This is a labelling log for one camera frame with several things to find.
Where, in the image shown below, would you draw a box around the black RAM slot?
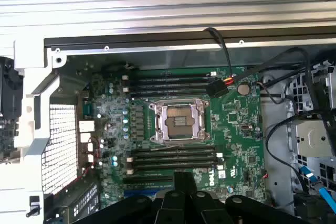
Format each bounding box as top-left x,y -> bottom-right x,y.
130,91 -> 208,98
130,85 -> 210,92
132,158 -> 218,166
132,165 -> 219,173
130,79 -> 212,86
138,73 -> 213,80
132,153 -> 217,160
132,146 -> 216,154

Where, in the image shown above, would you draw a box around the blue expansion slot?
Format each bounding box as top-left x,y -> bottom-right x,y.
123,189 -> 158,198

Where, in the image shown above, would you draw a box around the long black expansion slot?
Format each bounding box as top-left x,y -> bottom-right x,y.
123,175 -> 175,184

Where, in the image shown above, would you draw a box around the green Dell motherboard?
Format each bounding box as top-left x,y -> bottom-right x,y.
90,66 -> 266,209

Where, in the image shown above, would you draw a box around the silver CPU socket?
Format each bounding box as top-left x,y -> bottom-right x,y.
149,98 -> 212,146

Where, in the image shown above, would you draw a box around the silver coin cell battery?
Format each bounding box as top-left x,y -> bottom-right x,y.
237,81 -> 250,96

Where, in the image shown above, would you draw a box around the silver metal disk bay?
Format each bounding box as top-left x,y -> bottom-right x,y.
262,61 -> 336,224

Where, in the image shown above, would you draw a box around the black case latch lever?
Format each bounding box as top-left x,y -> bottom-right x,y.
25,195 -> 40,218

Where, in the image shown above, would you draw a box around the open PC case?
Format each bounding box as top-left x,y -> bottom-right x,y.
13,28 -> 336,224

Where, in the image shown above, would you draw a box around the thin black cable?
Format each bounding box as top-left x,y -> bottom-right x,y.
265,113 -> 326,193

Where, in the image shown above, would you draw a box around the thin red wire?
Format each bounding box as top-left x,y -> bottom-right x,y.
78,136 -> 102,183

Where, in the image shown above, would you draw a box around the black power cable with plug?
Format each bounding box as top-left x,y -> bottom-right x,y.
203,26 -> 235,98

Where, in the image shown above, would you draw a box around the blue SATA cable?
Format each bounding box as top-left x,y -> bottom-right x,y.
298,165 -> 336,209

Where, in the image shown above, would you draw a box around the thick black cable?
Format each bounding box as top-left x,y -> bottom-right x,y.
230,47 -> 320,116

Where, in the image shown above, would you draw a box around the silver corner clamp bracket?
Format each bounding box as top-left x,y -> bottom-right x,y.
13,39 -> 67,70

